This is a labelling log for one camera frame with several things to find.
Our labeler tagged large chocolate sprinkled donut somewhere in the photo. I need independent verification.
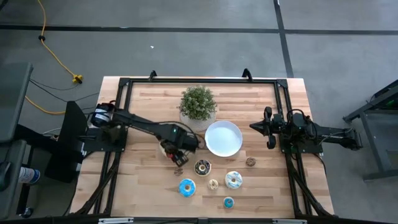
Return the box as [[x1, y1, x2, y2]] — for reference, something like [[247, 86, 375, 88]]
[[194, 159, 212, 177]]

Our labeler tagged thin black floor cable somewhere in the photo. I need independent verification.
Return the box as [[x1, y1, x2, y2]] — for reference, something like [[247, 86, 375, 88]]
[[29, 79, 100, 103]]

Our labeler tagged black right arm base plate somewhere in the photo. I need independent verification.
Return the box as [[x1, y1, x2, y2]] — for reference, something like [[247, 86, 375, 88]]
[[279, 129, 324, 154]]

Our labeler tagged silver metal bracket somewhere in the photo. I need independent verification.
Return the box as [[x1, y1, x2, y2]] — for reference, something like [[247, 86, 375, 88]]
[[98, 217, 135, 224], [272, 218, 308, 224]]

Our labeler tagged yellow extension cable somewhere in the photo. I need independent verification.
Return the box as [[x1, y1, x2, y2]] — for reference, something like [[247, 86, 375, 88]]
[[24, 0, 84, 115]]

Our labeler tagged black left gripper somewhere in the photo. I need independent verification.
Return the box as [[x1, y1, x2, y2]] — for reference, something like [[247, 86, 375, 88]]
[[164, 134, 200, 168]]

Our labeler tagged large white frosted donut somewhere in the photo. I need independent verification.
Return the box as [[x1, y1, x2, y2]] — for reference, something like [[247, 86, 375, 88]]
[[224, 170, 244, 190]]

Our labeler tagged grey side table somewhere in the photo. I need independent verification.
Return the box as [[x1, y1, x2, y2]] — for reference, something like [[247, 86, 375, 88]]
[[0, 62, 34, 220]]

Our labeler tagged white round plate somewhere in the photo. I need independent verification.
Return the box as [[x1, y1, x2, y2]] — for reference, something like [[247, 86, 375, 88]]
[[204, 120, 244, 158]]

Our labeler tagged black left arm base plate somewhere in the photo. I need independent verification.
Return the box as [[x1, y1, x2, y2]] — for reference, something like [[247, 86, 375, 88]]
[[81, 126, 128, 153]]

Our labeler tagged white bottle with blue label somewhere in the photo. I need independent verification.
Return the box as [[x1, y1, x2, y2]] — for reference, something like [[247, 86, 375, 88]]
[[17, 167, 41, 185]]

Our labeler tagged large blue frosted donut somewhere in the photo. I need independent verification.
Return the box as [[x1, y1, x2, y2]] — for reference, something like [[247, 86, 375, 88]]
[[178, 178, 197, 198]]

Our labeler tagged black equipment stand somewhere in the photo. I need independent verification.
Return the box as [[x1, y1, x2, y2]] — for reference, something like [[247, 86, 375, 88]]
[[45, 101, 88, 184]]

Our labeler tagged black metal cart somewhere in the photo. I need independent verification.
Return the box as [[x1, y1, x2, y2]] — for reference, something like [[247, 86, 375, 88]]
[[343, 79, 398, 182]]

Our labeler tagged black aluminium table frame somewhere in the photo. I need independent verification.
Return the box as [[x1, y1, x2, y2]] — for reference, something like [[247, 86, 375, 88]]
[[74, 77, 335, 218]]

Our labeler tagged green potted plant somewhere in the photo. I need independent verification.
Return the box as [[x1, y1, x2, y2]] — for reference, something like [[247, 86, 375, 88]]
[[177, 85, 218, 121]]

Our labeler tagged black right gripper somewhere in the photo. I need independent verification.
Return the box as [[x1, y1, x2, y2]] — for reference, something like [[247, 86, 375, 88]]
[[249, 106, 285, 150]]

